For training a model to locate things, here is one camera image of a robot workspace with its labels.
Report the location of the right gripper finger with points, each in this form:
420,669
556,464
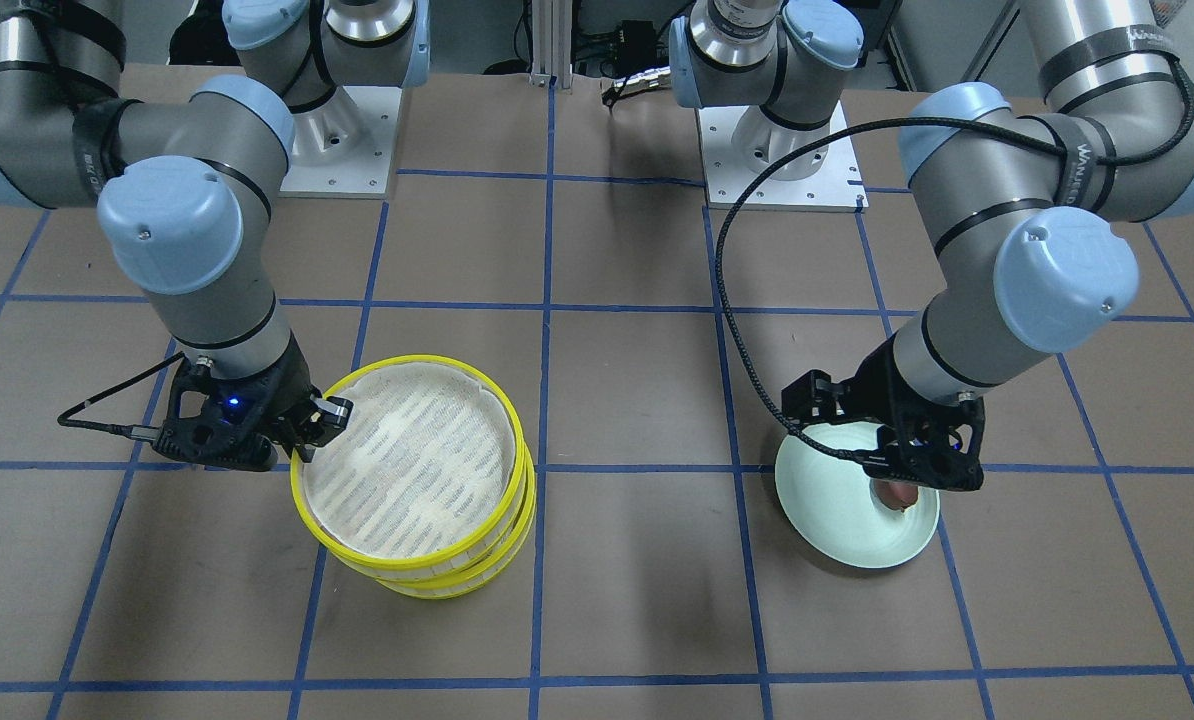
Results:
317,421

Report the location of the brown bun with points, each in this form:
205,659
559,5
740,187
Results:
896,496

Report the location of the mint green plate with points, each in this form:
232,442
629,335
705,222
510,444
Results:
831,503

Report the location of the aluminium frame post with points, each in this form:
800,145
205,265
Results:
551,25

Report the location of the yellow bamboo steamer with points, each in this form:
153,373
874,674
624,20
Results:
423,471
471,569

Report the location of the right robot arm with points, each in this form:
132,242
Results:
184,194

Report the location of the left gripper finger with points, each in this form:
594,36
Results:
886,464
800,415

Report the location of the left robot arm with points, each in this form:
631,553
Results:
1019,211

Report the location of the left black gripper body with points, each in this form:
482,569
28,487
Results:
875,393

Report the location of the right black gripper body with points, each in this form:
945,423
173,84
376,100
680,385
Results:
290,393

